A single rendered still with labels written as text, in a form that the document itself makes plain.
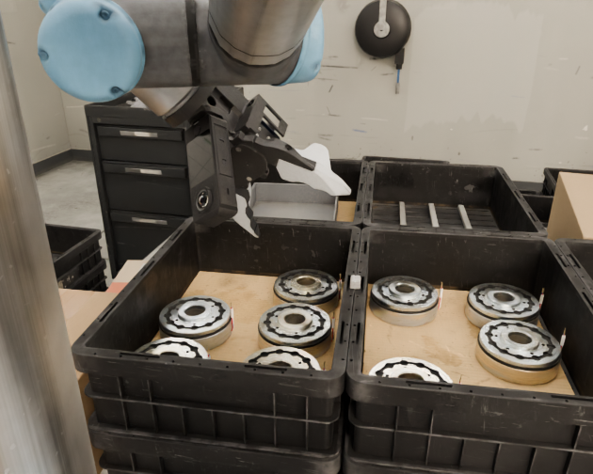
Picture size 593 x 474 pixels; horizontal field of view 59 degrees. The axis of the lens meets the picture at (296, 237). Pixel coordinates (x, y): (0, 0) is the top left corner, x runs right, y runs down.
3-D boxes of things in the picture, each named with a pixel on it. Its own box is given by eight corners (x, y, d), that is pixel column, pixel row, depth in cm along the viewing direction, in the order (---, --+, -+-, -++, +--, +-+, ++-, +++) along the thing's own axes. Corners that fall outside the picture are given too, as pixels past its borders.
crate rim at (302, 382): (344, 400, 53) (344, 381, 52) (67, 371, 57) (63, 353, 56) (360, 238, 89) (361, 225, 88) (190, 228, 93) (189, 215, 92)
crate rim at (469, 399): (667, 434, 49) (675, 415, 48) (344, 400, 53) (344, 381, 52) (548, 250, 85) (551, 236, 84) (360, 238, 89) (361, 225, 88)
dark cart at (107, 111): (206, 316, 233) (189, 110, 196) (115, 303, 243) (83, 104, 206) (250, 258, 286) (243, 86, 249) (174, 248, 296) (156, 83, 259)
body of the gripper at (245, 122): (294, 127, 63) (221, 51, 57) (279, 175, 58) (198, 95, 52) (249, 154, 68) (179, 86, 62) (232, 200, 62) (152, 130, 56)
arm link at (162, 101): (163, 63, 49) (115, 104, 54) (199, 99, 52) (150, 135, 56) (188, 25, 54) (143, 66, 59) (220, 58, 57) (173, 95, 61)
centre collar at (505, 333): (544, 353, 68) (545, 349, 67) (504, 351, 68) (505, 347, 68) (533, 331, 72) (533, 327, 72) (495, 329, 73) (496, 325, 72)
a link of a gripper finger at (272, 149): (320, 151, 57) (242, 127, 57) (317, 160, 56) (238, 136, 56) (310, 181, 61) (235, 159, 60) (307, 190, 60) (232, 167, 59)
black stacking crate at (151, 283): (339, 468, 57) (343, 385, 53) (84, 436, 61) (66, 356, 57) (357, 288, 93) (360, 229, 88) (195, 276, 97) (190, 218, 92)
